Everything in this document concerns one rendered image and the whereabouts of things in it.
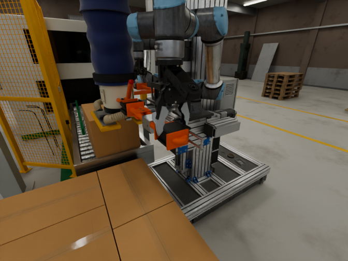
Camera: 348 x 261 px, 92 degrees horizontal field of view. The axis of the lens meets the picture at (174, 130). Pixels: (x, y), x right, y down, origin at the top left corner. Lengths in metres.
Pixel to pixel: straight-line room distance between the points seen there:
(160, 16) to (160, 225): 0.97
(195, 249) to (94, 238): 0.52
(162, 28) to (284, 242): 1.80
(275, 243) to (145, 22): 1.79
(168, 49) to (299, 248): 1.80
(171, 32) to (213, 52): 0.55
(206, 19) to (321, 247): 1.88
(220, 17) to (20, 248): 1.45
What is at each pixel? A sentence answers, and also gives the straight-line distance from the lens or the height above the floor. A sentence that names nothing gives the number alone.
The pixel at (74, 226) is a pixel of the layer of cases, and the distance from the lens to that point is 1.22.
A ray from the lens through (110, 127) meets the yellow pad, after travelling 0.90.
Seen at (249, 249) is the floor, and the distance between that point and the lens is 1.75.
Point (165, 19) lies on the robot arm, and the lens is 0.46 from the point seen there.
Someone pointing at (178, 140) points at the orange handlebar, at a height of 1.20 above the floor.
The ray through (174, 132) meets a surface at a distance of 0.47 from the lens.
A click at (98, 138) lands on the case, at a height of 0.79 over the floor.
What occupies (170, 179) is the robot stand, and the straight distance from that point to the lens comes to 1.86.
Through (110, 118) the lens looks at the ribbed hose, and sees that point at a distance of 0.87.
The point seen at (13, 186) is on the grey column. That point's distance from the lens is 2.52.
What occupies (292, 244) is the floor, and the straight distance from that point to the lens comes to 1.93.
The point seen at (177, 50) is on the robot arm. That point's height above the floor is 1.43.
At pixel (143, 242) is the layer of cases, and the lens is 1.04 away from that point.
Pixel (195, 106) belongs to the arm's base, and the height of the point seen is 1.09.
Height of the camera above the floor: 1.42
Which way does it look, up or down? 24 degrees down
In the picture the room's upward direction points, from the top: straight up
